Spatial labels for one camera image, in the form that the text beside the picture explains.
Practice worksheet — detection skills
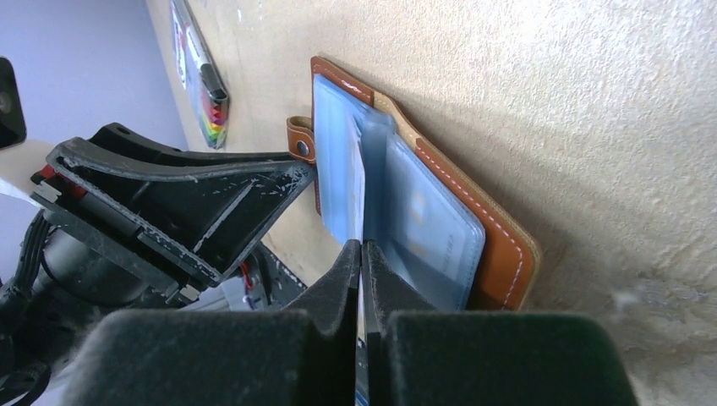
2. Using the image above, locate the brown leather card holder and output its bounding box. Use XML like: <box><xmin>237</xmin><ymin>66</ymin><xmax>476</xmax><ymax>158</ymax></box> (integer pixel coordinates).
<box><xmin>287</xmin><ymin>56</ymin><xmax>540</xmax><ymax>310</ymax></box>

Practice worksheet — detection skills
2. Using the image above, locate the white vip card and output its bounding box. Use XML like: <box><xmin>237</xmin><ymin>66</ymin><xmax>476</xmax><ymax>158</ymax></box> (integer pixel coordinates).
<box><xmin>385</xmin><ymin>134</ymin><xmax>486</xmax><ymax>310</ymax></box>
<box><xmin>346</xmin><ymin>114</ymin><xmax>365</xmax><ymax>241</ymax></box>

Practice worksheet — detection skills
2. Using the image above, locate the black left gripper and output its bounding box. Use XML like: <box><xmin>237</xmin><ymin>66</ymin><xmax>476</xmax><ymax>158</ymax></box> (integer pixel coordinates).
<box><xmin>1</xmin><ymin>138</ymin><xmax>316</xmax><ymax>405</ymax></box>

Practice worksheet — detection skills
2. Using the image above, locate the pack of coloured markers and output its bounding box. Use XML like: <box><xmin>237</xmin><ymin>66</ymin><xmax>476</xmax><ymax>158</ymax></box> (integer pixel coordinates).
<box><xmin>170</xmin><ymin>1</ymin><xmax>230</xmax><ymax>150</ymax></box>

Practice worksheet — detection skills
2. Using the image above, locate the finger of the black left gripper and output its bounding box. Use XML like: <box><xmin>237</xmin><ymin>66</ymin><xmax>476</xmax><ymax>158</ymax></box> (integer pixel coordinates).
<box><xmin>88</xmin><ymin>123</ymin><xmax>298</xmax><ymax>183</ymax></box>

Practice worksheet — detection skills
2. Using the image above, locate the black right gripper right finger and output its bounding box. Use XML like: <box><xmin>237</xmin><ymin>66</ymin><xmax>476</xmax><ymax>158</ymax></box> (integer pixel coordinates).
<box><xmin>361</xmin><ymin>241</ymin><xmax>637</xmax><ymax>405</ymax></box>

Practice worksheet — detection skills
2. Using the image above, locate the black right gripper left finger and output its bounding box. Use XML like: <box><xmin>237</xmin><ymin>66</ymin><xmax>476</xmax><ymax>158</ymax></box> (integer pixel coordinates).
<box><xmin>61</xmin><ymin>240</ymin><xmax>361</xmax><ymax>405</ymax></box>

